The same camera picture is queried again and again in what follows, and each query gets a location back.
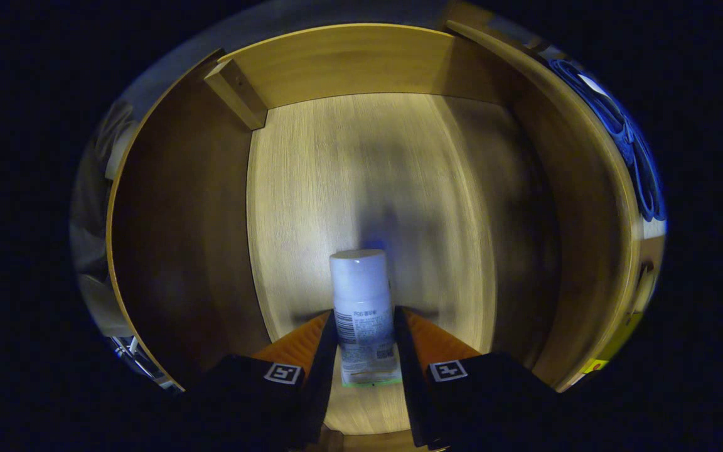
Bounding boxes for blue folded towel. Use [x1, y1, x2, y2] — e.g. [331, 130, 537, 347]
[550, 58, 667, 222]

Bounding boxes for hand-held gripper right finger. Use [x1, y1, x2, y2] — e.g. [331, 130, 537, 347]
[393, 306, 557, 449]

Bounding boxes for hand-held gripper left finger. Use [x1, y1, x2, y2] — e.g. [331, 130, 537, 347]
[186, 309, 339, 449]

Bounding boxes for white tube with green end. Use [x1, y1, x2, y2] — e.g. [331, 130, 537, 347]
[329, 249, 404, 387]

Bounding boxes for wooden drawer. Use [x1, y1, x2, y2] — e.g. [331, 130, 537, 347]
[105, 23, 588, 449]

